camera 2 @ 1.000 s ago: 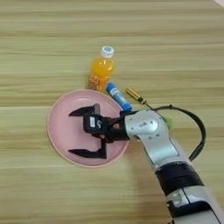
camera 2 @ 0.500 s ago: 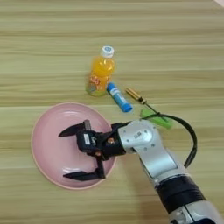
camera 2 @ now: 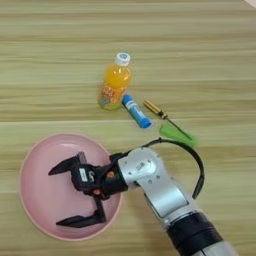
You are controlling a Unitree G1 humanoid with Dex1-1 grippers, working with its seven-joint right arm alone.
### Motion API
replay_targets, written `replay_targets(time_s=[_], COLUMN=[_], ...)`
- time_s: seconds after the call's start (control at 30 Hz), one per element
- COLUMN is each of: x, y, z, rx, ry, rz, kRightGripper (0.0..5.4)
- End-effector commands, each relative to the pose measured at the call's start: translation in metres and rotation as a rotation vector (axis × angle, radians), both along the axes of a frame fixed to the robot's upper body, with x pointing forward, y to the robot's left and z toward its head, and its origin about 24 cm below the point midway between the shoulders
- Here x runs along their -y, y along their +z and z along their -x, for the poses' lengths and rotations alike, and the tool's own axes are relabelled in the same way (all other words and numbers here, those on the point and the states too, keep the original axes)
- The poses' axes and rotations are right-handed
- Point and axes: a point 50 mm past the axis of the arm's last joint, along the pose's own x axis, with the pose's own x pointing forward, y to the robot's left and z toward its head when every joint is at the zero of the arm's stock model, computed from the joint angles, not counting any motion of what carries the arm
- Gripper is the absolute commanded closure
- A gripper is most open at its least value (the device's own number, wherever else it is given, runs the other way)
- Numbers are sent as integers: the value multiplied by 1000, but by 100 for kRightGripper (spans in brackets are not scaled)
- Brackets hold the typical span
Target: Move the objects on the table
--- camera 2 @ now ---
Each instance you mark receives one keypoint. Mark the small black box white label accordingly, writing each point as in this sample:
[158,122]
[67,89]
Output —
[83,175]

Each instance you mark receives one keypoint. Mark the pink round plate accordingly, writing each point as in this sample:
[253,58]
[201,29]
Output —
[43,200]

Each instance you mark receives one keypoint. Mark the green plastic stick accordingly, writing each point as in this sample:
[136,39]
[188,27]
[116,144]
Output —
[170,131]

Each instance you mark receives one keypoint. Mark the orange juice bottle white cap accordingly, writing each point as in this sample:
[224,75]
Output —
[115,83]

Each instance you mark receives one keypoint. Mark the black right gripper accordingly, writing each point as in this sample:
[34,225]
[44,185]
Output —
[111,181]

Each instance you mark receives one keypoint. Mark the blue glue stick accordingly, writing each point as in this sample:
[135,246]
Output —
[136,111]

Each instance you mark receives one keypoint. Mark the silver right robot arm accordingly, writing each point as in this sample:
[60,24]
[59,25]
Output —
[160,190]

